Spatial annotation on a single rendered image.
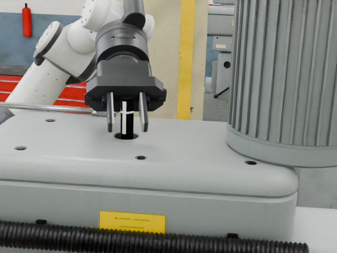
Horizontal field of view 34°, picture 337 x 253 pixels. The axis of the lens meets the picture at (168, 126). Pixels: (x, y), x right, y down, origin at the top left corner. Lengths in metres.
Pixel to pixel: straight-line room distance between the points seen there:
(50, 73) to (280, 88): 0.64
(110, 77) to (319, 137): 0.33
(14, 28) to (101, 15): 9.53
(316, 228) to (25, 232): 0.44
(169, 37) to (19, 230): 1.88
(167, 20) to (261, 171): 1.86
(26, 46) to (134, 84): 9.64
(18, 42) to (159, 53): 8.04
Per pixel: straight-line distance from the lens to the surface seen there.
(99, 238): 0.74
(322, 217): 0.94
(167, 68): 2.57
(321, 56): 0.73
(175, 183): 0.73
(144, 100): 0.84
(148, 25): 1.00
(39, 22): 10.33
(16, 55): 10.55
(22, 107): 1.00
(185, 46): 2.55
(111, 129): 0.82
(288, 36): 0.72
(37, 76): 1.26
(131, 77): 0.86
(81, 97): 5.60
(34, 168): 0.76
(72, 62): 1.21
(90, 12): 0.98
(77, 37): 1.14
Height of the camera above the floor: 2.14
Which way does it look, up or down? 16 degrees down
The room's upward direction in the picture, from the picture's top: 2 degrees clockwise
